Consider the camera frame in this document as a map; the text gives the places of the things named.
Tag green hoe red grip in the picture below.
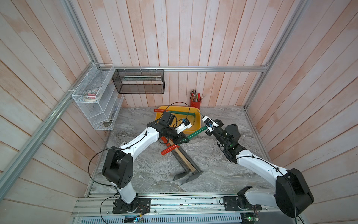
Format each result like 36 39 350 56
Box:
154 109 196 125
161 127 208 155

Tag grey hoe red grip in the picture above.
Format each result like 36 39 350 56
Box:
172 147 204 185
161 137 192 181

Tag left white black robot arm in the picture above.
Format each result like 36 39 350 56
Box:
102 112 192 205

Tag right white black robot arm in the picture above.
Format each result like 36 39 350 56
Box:
202 116 314 218

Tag yellow plastic storage box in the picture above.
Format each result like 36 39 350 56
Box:
154 106 201 135

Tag red pen holder cup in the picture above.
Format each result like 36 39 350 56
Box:
189 98 202 109

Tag pens in red cup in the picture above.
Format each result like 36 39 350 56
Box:
190 90 205 102

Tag tape roll on shelf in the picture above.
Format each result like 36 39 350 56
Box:
84 89 100 102

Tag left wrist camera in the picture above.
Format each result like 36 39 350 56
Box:
175 119 192 134

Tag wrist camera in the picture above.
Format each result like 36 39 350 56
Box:
175 119 192 134
202 116 219 132

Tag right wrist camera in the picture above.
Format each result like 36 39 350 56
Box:
202 116 219 132

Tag black mesh wall basket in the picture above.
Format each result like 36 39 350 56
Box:
112 68 166 94

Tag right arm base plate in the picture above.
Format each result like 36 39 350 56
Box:
221 196 262 211

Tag white wire wall shelf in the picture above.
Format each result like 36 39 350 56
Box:
72 63 124 131

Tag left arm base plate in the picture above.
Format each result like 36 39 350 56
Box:
112 198 151 215

